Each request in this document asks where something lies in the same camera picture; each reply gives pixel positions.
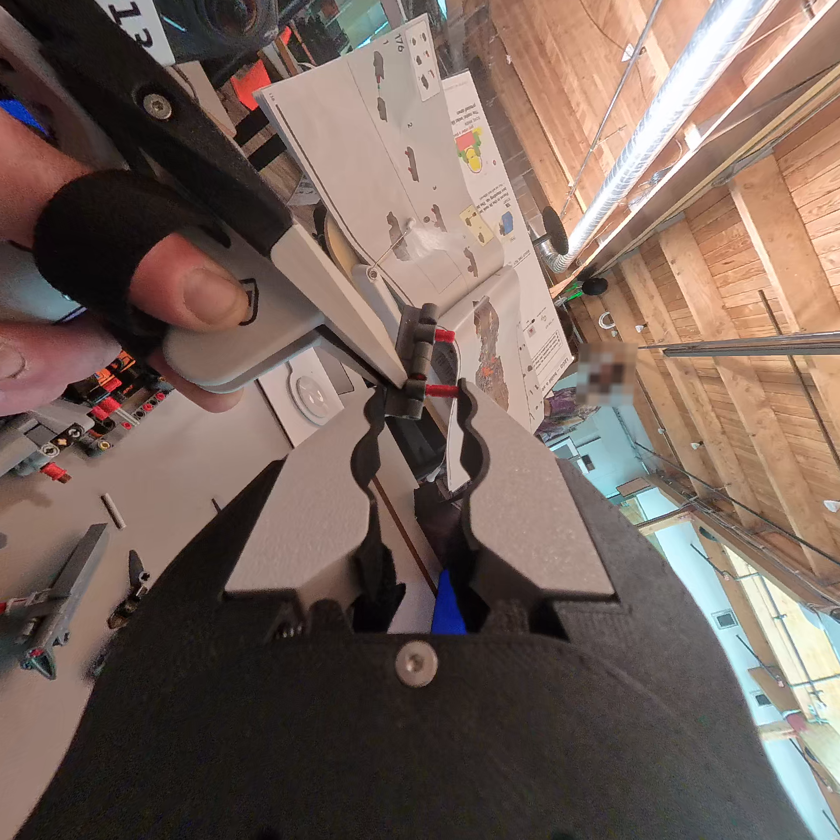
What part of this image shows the open instruction booklet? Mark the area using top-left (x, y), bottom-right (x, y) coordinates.
top-left (252, 13), bottom-right (577, 494)

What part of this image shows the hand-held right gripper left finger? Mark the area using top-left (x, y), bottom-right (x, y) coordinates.
top-left (223, 384), bottom-right (408, 634)

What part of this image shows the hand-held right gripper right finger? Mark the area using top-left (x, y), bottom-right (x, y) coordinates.
top-left (458, 378), bottom-right (619, 627)

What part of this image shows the person's left hand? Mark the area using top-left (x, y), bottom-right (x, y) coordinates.
top-left (0, 110), bottom-right (258, 417)

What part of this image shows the partly built toy vehicle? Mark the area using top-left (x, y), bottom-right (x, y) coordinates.
top-left (0, 351), bottom-right (177, 485)

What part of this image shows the orange traffic cone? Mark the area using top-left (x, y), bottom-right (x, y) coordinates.
top-left (231, 58), bottom-right (273, 112)

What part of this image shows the dark curved connector piece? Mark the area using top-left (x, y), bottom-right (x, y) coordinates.
top-left (107, 550), bottom-right (152, 631)

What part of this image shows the white book stand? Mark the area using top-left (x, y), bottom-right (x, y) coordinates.
top-left (259, 220), bottom-right (526, 448)

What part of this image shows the grey beam with red pins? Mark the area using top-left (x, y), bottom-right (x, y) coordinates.
top-left (384, 303), bottom-right (462, 421)

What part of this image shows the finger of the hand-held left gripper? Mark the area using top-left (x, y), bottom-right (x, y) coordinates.
top-left (271, 220), bottom-right (429, 391)

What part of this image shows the silver ventilation duct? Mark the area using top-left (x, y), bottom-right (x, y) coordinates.
top-left (535, 0), bottom-right (765, 275)

